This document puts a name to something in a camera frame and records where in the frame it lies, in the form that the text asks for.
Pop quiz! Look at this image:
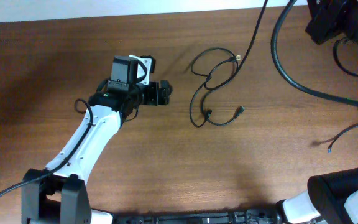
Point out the short black usb cable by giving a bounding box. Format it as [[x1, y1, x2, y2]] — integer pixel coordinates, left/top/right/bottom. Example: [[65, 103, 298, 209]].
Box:
[[188, 47, 246, 128]]

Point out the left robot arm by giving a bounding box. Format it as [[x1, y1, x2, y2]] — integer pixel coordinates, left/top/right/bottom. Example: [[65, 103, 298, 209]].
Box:
[[21, 55, 172, 223]]

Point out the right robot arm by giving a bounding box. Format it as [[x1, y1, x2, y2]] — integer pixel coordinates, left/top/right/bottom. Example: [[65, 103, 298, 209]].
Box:
[[270, 0, 358, 223]]

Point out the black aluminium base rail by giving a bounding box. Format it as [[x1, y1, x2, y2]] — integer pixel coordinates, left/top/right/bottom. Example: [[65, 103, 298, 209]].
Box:
[[112, 205, 283, 224]]

